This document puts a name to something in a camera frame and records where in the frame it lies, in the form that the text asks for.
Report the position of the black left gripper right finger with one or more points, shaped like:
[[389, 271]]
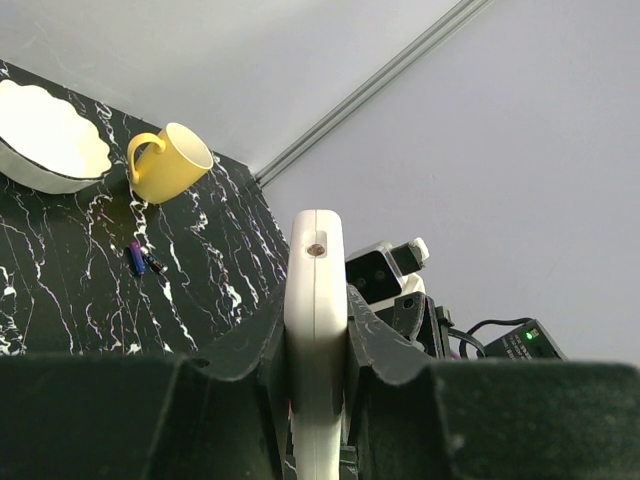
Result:
[[410, 416]]

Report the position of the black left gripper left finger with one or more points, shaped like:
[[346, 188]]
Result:
[[221, 413]]

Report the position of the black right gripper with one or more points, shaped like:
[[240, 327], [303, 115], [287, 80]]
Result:
[[425, 325]]

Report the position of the white red remote control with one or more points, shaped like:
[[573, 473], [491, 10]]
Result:
[[315, 320]]

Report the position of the blue battery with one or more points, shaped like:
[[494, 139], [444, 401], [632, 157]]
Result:
[[137, 258]]

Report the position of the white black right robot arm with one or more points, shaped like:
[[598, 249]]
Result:
[[522, 338]]

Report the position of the white scalloped bowl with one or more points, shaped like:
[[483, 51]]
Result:
[[46, 145]]

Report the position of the yellow mug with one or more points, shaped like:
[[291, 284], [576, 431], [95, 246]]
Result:
[[164, 165]]

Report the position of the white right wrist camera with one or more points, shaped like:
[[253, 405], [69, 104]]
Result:
[[382, 272]]

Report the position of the aluminium frame post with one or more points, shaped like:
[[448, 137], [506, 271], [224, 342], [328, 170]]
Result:
[[428, 41]]

